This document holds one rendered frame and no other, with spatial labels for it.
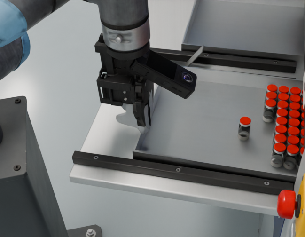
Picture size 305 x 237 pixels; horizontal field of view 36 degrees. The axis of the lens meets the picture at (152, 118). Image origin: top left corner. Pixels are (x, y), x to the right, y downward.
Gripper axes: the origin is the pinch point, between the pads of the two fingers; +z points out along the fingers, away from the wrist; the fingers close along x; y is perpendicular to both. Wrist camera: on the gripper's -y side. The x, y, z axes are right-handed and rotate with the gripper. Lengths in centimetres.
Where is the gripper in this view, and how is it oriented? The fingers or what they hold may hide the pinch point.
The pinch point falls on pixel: (147, 128)
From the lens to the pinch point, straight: 88.2
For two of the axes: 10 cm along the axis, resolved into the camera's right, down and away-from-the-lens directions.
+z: 0.6, 7.1, 7.0
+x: -2.2, 7.0, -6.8
